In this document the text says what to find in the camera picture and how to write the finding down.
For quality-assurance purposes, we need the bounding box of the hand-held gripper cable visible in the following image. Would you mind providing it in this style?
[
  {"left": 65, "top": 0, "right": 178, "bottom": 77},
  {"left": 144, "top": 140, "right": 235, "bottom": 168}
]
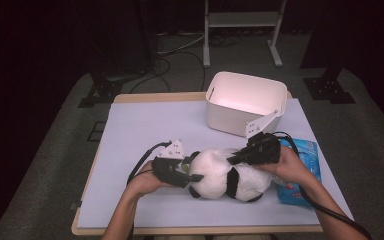
[
  {"left": 127, "top": 141, "right": 173, "bottom": 240},
  {"left": 273, "top": 131, "right": 373, "bottom": 240}
]

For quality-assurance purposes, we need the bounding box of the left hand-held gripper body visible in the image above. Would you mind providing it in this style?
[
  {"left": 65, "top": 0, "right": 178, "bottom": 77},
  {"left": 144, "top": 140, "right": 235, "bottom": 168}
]
[{"left": 151, "top": 139, "right": 194, "bottom": 189}]

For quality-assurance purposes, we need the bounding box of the white plastic bin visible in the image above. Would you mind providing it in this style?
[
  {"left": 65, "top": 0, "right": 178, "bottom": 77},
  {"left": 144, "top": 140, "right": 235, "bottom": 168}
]
[{"left": 205, "top": 70, "right": 288, "bottom": 138}]

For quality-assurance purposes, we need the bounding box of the black stand base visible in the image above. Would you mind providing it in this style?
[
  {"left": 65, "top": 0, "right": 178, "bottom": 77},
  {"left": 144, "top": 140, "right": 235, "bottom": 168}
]
[
  {"left": 77, "top": 71, "right": 148, "bottom": 109},
  {"left": 302, "top": 68, "right": 357, "bottom": 105}
]

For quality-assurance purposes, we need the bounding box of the right hand-held gripper cable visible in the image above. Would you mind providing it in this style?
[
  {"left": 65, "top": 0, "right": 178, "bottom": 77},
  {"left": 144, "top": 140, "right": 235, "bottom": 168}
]
[{"left": 273, "top": 131, "right": 373, "bottom": 240}]

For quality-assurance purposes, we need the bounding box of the white metal stand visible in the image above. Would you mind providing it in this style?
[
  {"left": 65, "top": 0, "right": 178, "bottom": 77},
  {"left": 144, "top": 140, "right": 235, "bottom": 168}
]
[{"left": 202, "top": 0, "right": 288, "bottom": 69}]

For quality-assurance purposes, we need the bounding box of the black floor cable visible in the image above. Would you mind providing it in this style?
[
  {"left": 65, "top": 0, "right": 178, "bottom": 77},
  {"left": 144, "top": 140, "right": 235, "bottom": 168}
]
[{"left": 128, "top": 49, "right": 207, "bottom": 94}]

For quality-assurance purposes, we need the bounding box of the blue wet wipes pack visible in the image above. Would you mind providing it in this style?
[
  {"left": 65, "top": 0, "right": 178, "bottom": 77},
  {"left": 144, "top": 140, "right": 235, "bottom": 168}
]
[{"left": 274, "top": 138, "right": 323, "bottom": 207}]

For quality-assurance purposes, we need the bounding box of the white floor cable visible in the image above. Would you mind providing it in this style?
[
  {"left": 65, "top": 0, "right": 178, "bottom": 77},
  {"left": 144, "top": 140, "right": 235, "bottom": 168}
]
[{"left": 156, "top": 32, "right": 205, "bottom": 56}]

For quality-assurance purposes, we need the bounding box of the pale lilac table mat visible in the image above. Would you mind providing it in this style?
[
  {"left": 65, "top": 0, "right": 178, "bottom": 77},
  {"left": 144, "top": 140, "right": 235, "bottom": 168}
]
[{"left": 76, "top": 98, "right": 354, "bottom": 229}]

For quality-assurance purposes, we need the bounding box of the black floor grate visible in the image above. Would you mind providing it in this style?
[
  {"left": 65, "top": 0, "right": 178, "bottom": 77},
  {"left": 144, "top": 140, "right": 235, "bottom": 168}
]
[{"left": 87, "top": 120, "right": 107, "bottom": 143}]

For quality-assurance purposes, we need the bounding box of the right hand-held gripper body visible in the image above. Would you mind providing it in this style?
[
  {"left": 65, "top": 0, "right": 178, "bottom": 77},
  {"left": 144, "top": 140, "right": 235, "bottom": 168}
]
[{"left": 244, "top": 109, "right": 282, "bottom": 165}]

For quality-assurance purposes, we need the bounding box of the left hand-held gripper cable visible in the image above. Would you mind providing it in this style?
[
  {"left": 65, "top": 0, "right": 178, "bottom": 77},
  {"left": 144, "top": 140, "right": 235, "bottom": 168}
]
[{"left": 127, "top": 141, "right": 173, "bottom": 240}]

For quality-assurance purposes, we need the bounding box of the person's left hand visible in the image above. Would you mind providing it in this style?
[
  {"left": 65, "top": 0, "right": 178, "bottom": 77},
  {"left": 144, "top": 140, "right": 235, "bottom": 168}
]
[{"left": 126, "top": 161, "right": 178, "bottom": 198}]

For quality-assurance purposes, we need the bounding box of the panda plush toy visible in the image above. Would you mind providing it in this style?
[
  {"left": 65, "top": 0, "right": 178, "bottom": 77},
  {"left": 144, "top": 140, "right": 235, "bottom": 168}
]
[{"left": 181, "top": 148, "right": 274, "bottom": 203}]

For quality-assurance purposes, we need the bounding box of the wooden table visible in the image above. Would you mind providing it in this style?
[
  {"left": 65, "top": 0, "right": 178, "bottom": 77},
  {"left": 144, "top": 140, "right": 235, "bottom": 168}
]
[{"left": 70, "top": 91, "right": 324, "bottom": 236}]

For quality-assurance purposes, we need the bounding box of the person's right hand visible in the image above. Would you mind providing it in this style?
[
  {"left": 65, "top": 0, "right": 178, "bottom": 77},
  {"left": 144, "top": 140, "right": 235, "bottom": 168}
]
[{"left": 254, "top": 145, "right": 310, "bottom": 192}]

